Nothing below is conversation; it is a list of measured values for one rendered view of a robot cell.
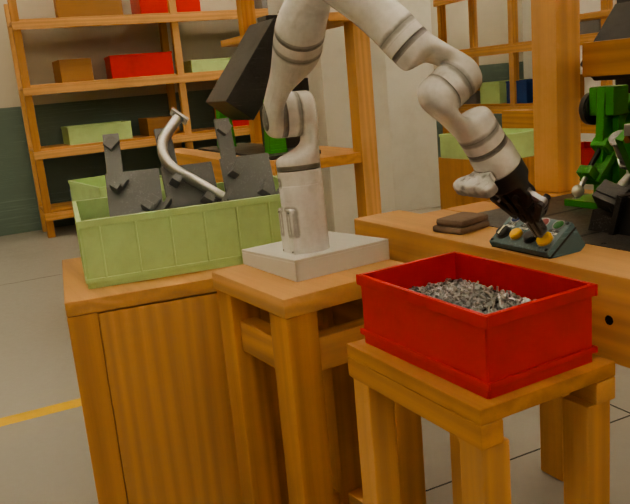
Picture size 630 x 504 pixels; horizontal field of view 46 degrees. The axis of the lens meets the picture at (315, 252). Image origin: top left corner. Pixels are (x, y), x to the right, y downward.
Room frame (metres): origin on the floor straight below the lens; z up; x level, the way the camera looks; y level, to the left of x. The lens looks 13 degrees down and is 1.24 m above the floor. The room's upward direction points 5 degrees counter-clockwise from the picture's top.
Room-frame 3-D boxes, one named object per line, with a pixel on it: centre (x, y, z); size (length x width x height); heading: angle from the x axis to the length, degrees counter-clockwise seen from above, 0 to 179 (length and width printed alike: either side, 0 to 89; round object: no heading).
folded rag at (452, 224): (1.57, -0.32, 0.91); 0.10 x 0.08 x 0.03; 128
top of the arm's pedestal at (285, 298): (1.55, 0.01, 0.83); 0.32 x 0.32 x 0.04; 31
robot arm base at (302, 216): (1.55, 0.02, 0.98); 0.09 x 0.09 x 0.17; 26
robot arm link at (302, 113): (1.56, 0.02, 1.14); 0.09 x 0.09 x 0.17; 15
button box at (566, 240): (1.34, -0.41, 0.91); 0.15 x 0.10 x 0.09; 28
